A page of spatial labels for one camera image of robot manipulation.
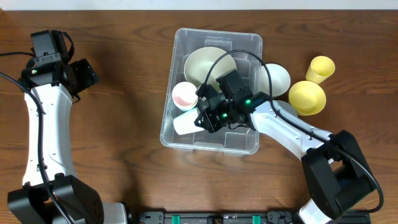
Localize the cream white cup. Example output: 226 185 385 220
173 108 204 135

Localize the pink cup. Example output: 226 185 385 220
172 82 198 108

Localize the cream beige bowl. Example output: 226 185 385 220
184 47 237 93

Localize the yellow cup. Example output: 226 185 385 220
305 56 336 84

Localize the light blue cup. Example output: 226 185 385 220
179 106 196 112

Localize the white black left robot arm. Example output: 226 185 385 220
7 58 130 223

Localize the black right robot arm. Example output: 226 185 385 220
194 92 382 223

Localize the clear plastic storage container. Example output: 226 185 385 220
160 28 262 155

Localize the light grey bowl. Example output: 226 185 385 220
276 100 298 117

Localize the white bowl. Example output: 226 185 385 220
259 63 290 98

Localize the yellow bowl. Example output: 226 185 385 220
289 81 326 116

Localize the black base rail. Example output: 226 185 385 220
132 210 371 224

